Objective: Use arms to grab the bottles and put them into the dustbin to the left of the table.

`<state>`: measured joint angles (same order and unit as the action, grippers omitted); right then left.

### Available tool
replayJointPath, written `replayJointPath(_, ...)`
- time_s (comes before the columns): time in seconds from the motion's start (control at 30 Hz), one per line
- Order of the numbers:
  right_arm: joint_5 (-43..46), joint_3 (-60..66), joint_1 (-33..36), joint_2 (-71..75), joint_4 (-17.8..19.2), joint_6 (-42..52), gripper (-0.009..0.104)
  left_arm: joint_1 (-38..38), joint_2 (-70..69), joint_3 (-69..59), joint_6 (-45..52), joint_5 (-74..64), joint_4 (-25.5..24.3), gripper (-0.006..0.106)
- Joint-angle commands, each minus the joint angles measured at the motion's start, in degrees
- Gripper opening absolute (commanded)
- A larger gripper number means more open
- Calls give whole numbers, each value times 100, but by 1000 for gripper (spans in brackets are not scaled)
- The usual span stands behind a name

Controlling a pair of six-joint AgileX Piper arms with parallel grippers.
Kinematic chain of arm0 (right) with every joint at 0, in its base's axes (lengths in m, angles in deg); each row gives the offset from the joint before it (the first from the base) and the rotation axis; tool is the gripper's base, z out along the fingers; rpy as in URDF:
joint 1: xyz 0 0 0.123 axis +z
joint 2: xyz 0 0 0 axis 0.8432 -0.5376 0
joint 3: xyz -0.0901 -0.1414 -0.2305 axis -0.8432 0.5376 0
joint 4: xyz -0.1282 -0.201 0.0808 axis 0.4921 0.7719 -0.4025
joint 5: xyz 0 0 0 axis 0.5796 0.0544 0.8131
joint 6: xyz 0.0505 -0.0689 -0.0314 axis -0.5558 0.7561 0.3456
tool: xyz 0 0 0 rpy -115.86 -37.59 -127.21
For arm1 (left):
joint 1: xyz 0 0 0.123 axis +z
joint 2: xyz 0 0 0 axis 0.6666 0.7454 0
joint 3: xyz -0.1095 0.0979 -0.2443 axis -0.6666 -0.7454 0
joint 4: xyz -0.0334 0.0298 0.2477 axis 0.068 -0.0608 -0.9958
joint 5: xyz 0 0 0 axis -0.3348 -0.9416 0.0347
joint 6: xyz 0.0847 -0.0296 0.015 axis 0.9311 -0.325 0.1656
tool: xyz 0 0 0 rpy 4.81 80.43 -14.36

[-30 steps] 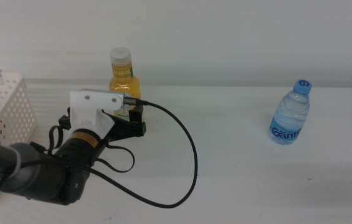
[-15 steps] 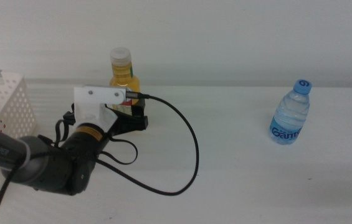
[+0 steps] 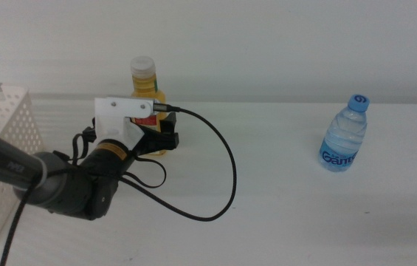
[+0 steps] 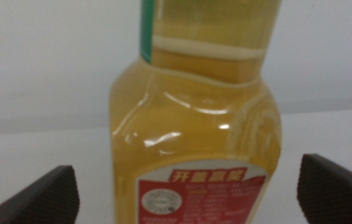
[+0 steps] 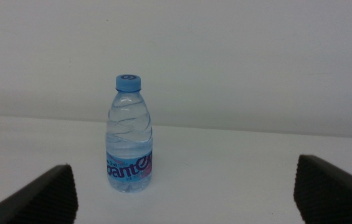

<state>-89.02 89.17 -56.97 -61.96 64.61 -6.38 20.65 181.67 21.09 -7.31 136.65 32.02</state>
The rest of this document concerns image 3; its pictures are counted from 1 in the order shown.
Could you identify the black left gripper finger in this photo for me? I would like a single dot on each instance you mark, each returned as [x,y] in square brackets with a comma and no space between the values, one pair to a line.
[171,125]

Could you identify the yellow juice bottle white cap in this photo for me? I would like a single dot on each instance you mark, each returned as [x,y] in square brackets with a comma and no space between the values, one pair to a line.
[144,83]

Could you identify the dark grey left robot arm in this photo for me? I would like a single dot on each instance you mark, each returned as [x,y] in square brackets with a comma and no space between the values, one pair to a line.
[12,164]

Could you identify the clear water bottle blue cap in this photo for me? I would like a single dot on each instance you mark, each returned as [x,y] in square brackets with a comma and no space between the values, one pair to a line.
[342,140]

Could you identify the white perforated plastic basket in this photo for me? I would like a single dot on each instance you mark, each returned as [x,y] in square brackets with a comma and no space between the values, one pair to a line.
[12,122]

